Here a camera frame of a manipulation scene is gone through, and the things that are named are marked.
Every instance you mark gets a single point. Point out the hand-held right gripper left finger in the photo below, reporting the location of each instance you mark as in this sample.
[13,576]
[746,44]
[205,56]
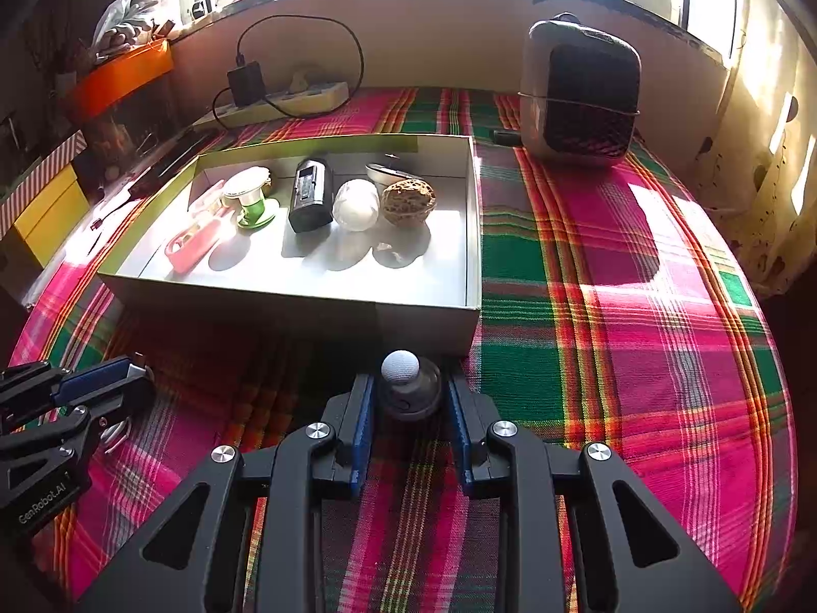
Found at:
[362,421]

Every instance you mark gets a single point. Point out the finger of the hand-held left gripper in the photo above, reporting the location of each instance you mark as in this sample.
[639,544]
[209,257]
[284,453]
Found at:
[118,399]
[96,375]

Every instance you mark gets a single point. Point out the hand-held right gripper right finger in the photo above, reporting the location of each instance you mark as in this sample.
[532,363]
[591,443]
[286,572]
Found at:
[461,428]

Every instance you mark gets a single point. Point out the grey mushroom-shaped gadget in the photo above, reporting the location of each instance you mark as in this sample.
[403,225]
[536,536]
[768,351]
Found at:
[401,370]

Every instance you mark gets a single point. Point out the green white cardboard box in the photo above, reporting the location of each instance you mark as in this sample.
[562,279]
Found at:
[306,306]

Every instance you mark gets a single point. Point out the pink plastic clip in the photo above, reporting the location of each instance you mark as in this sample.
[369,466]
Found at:
[195,246]
[207,202]

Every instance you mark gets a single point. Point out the white ribbed plastic cap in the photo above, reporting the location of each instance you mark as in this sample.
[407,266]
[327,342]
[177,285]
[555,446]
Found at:
[356,205]

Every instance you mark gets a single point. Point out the brown walnut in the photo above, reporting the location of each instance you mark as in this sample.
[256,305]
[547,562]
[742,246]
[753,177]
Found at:
[408,203]

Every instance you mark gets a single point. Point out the black rectangular gadget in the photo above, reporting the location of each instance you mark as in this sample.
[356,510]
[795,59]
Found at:
[311,195]

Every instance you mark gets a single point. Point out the white spool with green base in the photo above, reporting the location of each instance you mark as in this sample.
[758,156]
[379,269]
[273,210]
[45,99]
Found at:
[249,195]

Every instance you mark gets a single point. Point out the round grey white case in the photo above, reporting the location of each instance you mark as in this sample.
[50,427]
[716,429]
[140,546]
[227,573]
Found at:
[389,172]

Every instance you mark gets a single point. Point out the pink green plaid blanket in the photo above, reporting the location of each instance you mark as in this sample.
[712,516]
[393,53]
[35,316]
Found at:
[606,306]

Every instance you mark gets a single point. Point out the black flat device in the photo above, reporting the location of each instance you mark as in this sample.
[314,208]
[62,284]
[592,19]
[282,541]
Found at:
[166,163]

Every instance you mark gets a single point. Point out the orange box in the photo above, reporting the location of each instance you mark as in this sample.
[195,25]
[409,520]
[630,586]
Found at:
[121,80]

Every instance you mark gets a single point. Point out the beige power strip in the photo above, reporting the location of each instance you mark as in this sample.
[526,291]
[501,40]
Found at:
[300,102]

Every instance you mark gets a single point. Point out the black charger adapter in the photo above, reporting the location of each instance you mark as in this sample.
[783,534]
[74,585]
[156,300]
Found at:
[246,84]

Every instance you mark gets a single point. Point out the grey space heater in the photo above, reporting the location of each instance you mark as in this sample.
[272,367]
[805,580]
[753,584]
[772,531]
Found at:
[581,92]

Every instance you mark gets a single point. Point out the white plastic bag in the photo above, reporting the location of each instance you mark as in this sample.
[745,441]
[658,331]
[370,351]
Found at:
[124,9]

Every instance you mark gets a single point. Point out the cream dotted curtain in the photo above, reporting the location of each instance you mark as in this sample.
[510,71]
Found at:
[753,191]

